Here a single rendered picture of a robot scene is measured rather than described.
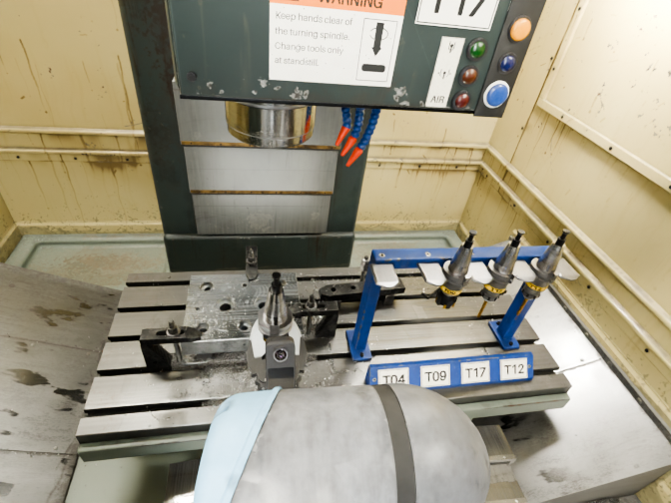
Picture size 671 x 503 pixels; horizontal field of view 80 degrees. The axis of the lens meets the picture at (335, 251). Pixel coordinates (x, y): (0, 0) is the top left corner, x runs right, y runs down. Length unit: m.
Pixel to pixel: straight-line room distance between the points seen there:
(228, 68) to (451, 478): 0.47
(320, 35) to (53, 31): 1.27
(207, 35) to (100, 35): 1.14
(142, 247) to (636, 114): 1.85
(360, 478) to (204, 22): 0.47
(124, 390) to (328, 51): 0.86
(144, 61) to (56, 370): 0.91
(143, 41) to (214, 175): 0.39
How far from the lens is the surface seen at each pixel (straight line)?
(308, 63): 0.54
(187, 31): 0.53
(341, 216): 1.48
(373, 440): 0.31
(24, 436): 1.38
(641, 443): 1.40
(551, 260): 1.01
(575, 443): 1.37
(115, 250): 1.99
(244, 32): 0.53
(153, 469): 1.29
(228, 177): 1.32
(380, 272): 0.86
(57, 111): 1.79
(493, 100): 0.62
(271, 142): 0.71
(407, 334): 1.18
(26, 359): 1.49
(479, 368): 1.13
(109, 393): 1.09
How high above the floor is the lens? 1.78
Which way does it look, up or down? 39 degrees down
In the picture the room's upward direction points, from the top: 8 degrees clockwise
